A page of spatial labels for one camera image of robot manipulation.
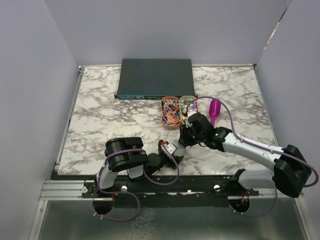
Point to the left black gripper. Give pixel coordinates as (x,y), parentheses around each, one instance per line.
(170,163)

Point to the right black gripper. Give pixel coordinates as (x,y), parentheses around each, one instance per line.
(183,139)

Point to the purple plastic scoop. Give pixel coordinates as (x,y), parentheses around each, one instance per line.
(214,111)

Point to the beige tray of star candies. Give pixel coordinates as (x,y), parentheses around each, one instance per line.
(186,102)

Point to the silver jar lid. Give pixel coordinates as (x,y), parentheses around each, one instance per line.
(180,152)

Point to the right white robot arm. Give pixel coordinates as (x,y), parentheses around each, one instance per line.
(285,170)

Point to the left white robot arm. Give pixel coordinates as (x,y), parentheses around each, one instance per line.
(127,154)

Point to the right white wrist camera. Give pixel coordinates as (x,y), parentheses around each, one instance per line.
(190,112)

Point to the blue network switch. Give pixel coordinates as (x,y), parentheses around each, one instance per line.
(153,79)

